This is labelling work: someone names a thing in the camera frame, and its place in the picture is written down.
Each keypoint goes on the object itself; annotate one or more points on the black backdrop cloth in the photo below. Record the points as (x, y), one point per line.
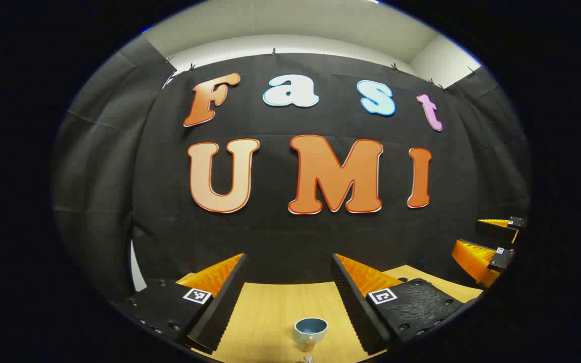
(270, 237)

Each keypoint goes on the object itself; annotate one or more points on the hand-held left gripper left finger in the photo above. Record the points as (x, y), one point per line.
(222, 312)

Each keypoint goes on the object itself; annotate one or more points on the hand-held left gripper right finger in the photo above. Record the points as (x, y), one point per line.
(356, 307)

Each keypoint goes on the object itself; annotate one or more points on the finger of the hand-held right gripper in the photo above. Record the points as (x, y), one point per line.
(502, 259)
(492, 231)

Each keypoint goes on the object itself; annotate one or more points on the wooden desktop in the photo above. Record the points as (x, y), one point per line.
(270, 312)

